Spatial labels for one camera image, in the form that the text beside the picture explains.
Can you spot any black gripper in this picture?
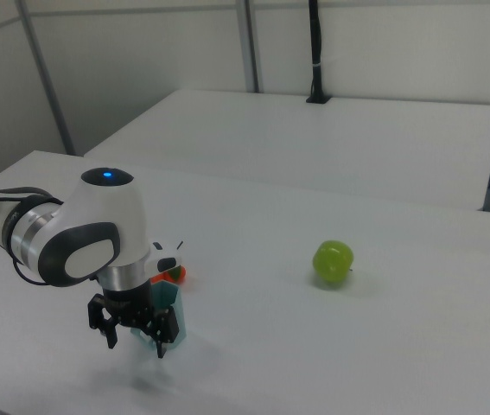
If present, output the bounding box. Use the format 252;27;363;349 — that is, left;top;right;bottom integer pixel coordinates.
87;279;181;360

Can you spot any light blue hexagonal mug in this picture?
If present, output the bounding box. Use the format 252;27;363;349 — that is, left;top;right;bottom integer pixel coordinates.
129;278;188;352

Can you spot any small oranges cluster with leaves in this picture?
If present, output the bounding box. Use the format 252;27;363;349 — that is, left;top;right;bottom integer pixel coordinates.
151;239;188;287

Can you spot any green apple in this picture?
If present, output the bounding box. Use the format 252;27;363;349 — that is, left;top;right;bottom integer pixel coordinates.
312;239;355;285

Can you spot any white side table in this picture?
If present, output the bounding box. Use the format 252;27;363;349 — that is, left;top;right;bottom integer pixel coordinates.
82;89;490;212

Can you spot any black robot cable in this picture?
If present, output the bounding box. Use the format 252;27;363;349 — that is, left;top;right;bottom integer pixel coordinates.
0;185;64;286

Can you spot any wide aluminium frame post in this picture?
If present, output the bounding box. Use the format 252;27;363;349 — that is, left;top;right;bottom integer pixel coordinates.
234;0;265;93

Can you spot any black camera pole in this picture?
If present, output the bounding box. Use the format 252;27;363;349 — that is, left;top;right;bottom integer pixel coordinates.
308;0;326;99

